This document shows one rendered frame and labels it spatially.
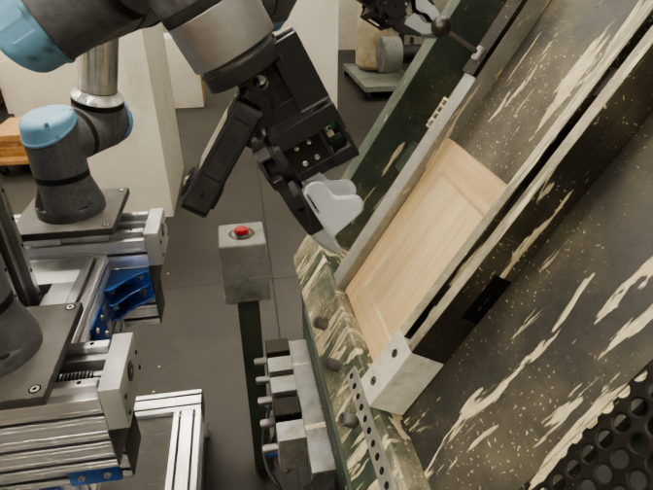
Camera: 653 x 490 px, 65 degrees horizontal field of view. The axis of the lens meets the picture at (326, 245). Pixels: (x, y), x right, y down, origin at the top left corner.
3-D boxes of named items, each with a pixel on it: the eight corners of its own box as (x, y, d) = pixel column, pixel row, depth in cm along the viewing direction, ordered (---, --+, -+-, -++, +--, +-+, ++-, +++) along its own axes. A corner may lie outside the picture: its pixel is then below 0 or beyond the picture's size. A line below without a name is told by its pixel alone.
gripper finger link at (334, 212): (386, 244, 50) (345, 168, 45) (332, 272, 50) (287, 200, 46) (378, 228, 52) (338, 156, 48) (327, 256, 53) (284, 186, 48)
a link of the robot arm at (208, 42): (161, 37, 37) (173, 22, 44) (198, 93, 39) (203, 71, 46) (251, -18, 36) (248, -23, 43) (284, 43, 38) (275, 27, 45)
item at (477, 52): (472, 62, 101) (423, 29, 95) (484, 45, 100) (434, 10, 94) (482, 68, 98) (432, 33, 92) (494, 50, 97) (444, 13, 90)
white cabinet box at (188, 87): (154, 98, 601) (144, 33, 564) (205, 96, 609) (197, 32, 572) (150, 109, 563) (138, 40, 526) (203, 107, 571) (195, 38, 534)
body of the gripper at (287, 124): (363, 162, 44) (296, 31, 38) (278, 209, 45) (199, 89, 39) (347, 134, 51) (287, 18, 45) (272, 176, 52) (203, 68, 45)
